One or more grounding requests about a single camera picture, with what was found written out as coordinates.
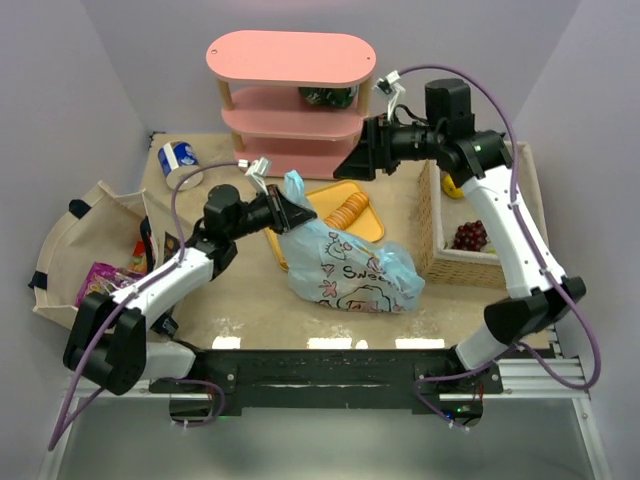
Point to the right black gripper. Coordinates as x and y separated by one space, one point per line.
373 146

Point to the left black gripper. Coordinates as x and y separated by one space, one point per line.
277 210

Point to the light blue plastic bag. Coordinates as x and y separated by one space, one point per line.
339 270

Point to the red-brown chip bag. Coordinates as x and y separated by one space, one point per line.
173 247

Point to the red snack packet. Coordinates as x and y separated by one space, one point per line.
138 261

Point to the beige canvas tote bag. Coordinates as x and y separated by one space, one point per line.
101 227

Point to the purple snack packet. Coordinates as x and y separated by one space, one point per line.
105 279

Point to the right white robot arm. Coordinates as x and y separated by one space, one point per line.
481 164

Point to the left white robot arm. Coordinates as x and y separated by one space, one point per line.
108 341

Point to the long baguette bread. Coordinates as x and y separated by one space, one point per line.
351 209

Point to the yellow plastic tray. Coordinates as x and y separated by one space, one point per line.
328 198

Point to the green snack packet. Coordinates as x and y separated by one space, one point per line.
340 98

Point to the pink three-tier shelf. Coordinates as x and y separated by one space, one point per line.
258 74

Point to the wicker basket with liner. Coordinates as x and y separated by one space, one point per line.
438 219

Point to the blue white paper roll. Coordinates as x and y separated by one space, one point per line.
177 160

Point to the purple grape bunch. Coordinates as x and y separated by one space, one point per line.
470 236

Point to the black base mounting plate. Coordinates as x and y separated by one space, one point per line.
332 379

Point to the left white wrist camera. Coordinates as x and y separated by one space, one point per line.
256 171

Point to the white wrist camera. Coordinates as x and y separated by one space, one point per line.
256 171
394 92

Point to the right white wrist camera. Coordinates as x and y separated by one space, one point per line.
394 92

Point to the aluminium frame rail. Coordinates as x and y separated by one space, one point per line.
525 372

